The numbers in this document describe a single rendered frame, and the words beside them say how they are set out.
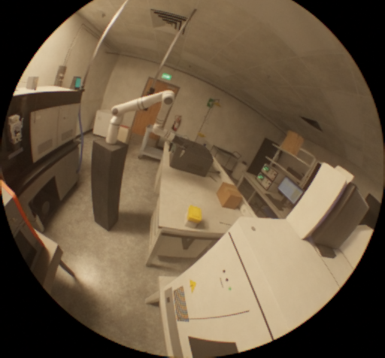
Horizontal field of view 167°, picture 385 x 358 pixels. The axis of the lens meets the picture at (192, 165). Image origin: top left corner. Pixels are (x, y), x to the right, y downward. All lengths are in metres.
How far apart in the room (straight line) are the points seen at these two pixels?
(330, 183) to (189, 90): 4.28
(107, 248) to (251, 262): 1.62
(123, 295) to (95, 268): 0.40
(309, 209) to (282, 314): 0.25
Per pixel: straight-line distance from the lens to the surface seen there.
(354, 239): 0.66
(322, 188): 0.36
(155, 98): 1.03
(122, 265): 1.64
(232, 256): 0.24
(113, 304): 1.57
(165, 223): 0.88
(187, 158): 1.48
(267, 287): 0.20
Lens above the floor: 1.56
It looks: 21 degrees down
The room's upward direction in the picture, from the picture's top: 25 degrees clockwise
